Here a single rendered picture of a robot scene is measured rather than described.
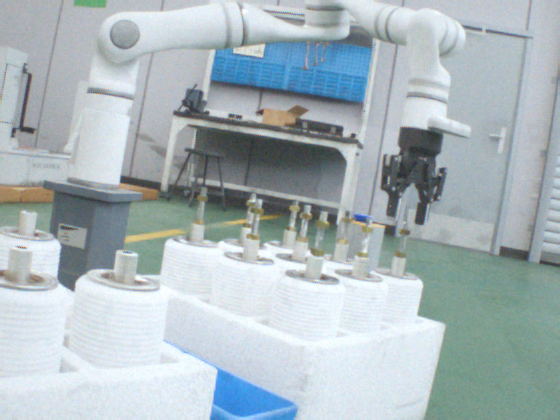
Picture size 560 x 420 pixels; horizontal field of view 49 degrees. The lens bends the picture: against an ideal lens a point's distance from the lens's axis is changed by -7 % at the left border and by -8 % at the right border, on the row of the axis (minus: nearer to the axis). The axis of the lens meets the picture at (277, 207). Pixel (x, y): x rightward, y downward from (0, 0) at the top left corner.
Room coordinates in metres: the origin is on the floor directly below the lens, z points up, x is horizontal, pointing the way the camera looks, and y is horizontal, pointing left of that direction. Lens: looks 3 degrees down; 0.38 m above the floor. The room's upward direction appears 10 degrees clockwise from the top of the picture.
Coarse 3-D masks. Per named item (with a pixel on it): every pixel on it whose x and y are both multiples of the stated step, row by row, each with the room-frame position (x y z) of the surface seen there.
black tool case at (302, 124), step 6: (300, 120) 5.50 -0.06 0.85; (306, 120) 5.51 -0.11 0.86; (294, 126) 5.51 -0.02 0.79; (300, 126) 5.50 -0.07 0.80; (306, 126) 5.49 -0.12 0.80; (312, 126) 5.47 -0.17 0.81; (318, 126) 5.48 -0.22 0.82; (324, 126) 5.49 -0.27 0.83; (330, 126) 5.49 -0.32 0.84; (336, 126) 5.49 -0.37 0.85; (342, 126) 5.49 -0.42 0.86; (324, 132) 5.49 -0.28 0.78; (330, 132) 5.48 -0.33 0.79; (336, 132) 5.49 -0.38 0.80; (342, 132) 5.49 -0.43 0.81
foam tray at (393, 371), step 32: (192, 320) 0.91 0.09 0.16; (224, 320) 0.87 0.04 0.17; (256, 320) 0.88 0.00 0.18; (416, 320) 1.08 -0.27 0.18; (192, 352) 0.90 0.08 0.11; (224, 352) 0.86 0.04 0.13; (256, 352) 0.83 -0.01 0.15; (288, 352) 0.79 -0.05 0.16; (320, 352) 0.78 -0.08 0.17; (352, 352) 0.84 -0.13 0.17; (384, 352) 0.91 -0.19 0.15; (416, 352) 1.00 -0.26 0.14; (288, 384) 0.79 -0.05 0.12; (320, 384) 0.79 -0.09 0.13; (352, 384) 0.86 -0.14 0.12; (384, 384) 0.93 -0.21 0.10; (416, 384) 1.02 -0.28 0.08; (320, 416) 0.81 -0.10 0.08; (352, 416) 0.87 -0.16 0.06; (384, 416) 0.95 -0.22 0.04; (416, 416) 1.04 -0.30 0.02
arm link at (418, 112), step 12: (408, 108) 1.04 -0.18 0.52; (420, 108) 1.03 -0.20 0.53; (432, 108) 1.02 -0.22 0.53; (444, 108) 1.04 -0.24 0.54; (408, 120) 1.04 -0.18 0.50; (420, 120) 1.03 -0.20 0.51; (432, 120) 0.98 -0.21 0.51; (444, 120) 0.98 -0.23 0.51; (444, 132) 1.02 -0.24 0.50; (456, 132) 1.00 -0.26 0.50; (468, 132) 1.02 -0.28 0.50
